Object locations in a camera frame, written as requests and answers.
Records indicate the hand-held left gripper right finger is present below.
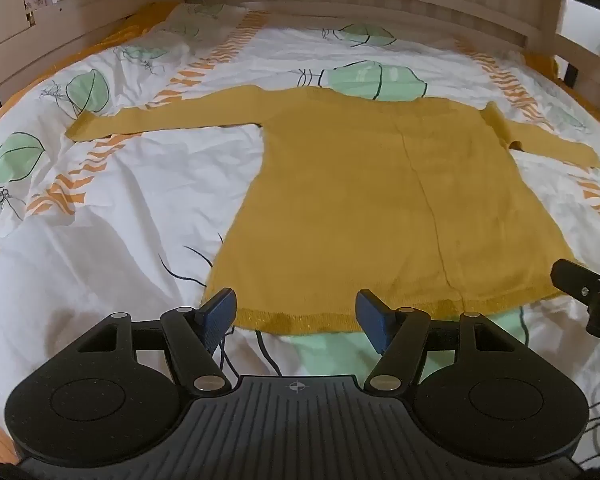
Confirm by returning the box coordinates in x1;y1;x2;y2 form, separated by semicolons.
355;289;531;394

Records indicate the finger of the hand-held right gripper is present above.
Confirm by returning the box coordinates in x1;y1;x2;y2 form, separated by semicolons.
551;259;600;306

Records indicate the yellow knit sweater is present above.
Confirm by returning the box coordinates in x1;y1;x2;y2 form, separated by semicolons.
65;85;600;336

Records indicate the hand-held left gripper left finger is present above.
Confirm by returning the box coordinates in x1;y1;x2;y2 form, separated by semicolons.
75;287;238;395

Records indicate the white leaf-print duvet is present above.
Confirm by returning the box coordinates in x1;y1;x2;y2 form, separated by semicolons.
0;2;600;461

